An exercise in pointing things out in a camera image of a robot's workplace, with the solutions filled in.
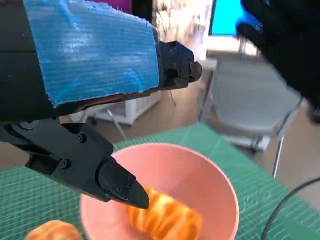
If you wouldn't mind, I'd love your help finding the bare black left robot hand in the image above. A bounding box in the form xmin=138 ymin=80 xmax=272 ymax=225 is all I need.
xmin=0 ymin=0 xmax=203 ymax=210

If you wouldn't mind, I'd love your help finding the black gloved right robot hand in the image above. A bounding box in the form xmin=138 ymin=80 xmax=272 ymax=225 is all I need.
xmin=236 ymin=0 xmax=320 ymax=123

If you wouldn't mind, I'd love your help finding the pink bowl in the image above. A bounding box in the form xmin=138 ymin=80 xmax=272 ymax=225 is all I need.
xmin=79 ymin=142 xmax=240 ymax=240

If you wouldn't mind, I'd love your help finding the round toy bread bun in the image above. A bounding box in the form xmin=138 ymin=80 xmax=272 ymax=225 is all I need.
xmin=23 ymin=219 xmax=82 ymax=240

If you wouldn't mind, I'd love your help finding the long twisted toy bread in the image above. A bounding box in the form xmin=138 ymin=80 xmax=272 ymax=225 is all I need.
xmin=124 ymin=186 xmax=205 ymax=240

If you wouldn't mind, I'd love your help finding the monitor with purple screen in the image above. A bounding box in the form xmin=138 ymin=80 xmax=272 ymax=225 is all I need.
xmin=104 ymin=0 xmax=132 ymax=15

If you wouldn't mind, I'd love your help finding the grey office chair on castors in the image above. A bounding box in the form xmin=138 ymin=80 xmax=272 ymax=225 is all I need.
xmin=197 ymin=57 xmax=305 ymax=180

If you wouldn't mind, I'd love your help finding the monitor with blue screen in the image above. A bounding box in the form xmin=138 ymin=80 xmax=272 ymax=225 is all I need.
xmin=208 ymin=0 xmax=245 ymax=37

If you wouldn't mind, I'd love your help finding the green cutting mat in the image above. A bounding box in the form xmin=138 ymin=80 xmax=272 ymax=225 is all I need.
xmin=0 ymin=122 xmax=320 ymax=240

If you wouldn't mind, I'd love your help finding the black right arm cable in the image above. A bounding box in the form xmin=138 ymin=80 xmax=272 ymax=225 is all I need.
xmin=259 ymin=176 xmax=320 ymax=240

